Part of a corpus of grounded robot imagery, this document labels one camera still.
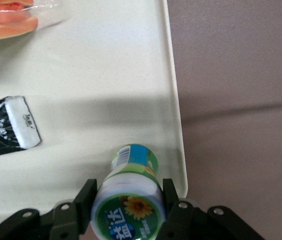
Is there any black tissue pack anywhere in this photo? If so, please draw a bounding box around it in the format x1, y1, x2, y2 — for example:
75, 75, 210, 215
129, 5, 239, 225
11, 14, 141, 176
0, 95, 42, 160

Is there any green gum bottle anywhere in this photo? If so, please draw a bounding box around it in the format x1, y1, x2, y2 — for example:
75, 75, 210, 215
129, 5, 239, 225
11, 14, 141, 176
90, 143, 167, 240

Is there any white plastic tray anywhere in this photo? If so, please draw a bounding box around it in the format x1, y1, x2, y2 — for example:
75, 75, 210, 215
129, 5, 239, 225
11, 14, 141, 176
0, 0, 189, 227

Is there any wrapped triangle sandwich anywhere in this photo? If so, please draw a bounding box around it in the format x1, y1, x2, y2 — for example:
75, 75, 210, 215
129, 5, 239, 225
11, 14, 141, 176
0, 0, 64, 43

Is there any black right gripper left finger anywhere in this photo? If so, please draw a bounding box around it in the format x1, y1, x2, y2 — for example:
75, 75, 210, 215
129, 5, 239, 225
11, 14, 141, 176
0, 178, 98, 240

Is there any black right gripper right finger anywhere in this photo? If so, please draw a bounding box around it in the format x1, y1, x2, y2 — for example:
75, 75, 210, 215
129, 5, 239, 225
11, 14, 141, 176
155, 178, 266, 240

